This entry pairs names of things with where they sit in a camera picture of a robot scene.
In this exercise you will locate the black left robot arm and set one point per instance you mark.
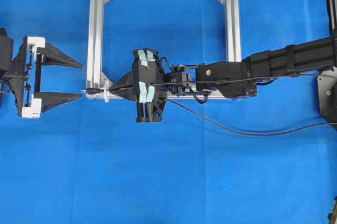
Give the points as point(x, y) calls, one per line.
point(34, 72)

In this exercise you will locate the yellow object bottom right corner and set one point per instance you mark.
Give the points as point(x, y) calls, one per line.
point(332, 216)

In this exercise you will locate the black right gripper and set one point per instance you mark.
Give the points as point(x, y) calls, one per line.
point(146, 112)

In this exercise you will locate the right wrist camera with tape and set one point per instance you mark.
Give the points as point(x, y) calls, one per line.
point(146, 74)

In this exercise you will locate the aluminium extrusion frame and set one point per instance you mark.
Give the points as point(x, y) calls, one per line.
point(234, 37)

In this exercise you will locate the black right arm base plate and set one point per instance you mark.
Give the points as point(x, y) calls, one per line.
point(326, 83)

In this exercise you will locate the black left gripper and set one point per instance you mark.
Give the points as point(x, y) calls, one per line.
point(42, 101)

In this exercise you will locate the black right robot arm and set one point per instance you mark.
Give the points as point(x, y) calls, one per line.
point(240, 79)

